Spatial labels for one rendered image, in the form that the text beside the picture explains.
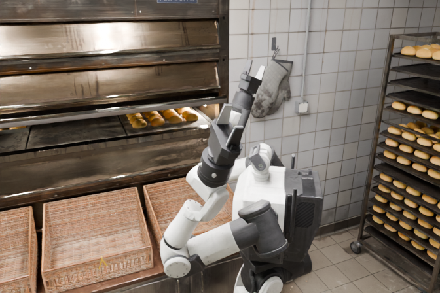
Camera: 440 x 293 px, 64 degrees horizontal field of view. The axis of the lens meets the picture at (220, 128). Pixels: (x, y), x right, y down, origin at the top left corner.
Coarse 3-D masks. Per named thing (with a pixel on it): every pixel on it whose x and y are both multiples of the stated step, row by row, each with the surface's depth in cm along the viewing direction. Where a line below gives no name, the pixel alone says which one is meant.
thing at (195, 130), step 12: (156, 132) 232; (168, 132) 232; (180, 132) 234; (192, 132) 238; (204, 132) 241; (72, 144) 214; (84, 144) 214; (96, 144) 215; (108, 144) 218; (120, 144) 221; (0, 156) 197; (12, 156) 199; (24, 156) 202; (36, 156) 204
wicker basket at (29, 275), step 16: (0, 224) 204; (16, 224) 207; (32, 224) 200; (0, 240) 204; (16, 240) 207; (32, 240) 196; (0, 256) 205; (16, 256) 207; (32, 256) 189; (0, 272) 195; (16, 272) 195; (32, 272) 181; (0, 288) 170; (16, 288) 173; (32, 288) 176
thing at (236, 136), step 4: (236, 128) 80; (240, 128) 80; (232, 132) 81; (236, 132) 80; (240, 132) 81; (232, 136) 81; (236, 136) 81; (240, 136) 82; (228, 140) 82; (232, 140) 82; (236, 140) 82; (240, 140) 83; (228, 144) 82; (232, 144) 83; (236, 144) 83; (232, 148) 83; (236, 148) 83
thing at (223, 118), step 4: (224, 104) 86; (228, 104) 86; (224, 108) 86; (228, 108) 86; (220, 112) 87; (224, 112) 87; (228, 112) 87; (220, 116) 87; (224, 116) 88; (228, 116) 88; (216, 120) 89; (220, 120) 88; (224, 120) 89; (228, 120) 89
